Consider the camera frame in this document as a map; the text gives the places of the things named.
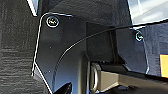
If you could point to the white wardrobe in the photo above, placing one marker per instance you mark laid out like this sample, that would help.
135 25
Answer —
150 10

